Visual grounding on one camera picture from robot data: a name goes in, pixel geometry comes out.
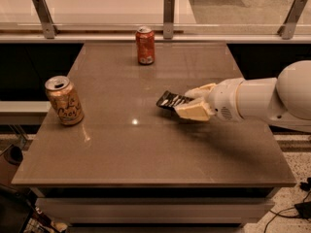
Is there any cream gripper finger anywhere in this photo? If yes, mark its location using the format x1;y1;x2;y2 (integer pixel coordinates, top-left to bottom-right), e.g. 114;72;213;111
174;101;215;121
185;83;216;99

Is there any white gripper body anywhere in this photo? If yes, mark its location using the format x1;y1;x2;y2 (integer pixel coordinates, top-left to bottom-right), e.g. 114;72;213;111
208;78;244;121

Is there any black rxbar chocolate wrapper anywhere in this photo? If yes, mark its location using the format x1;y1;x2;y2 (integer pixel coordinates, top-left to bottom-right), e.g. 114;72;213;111
156;90;192;111

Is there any red coke can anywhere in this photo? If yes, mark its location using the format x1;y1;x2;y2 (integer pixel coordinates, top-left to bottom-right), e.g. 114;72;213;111
135;26;155;65

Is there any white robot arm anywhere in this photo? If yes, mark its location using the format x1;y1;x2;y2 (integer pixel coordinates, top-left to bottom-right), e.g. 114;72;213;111
174;60;311;133

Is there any gold LaCroix can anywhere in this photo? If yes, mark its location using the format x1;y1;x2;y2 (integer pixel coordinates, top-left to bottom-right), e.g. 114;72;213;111
45;76;84;125

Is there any brown cylindrical bin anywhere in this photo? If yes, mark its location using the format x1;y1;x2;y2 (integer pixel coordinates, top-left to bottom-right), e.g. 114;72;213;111
0;144;23;186

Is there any right metal railing bracket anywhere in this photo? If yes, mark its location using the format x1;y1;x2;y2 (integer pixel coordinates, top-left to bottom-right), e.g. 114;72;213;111
277;0;308;40

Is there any metal railing bracket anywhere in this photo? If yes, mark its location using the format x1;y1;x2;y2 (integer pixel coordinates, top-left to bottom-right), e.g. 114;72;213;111
277;0;308;40
163;0;175;39
32;0;57;39

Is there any middle metal railing bracket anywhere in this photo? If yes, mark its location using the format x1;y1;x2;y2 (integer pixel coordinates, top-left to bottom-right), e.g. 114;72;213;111
163;0;175;39

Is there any left metal railing bracket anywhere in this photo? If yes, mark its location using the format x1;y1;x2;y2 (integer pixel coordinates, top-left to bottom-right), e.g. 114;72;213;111
32;0;57;39

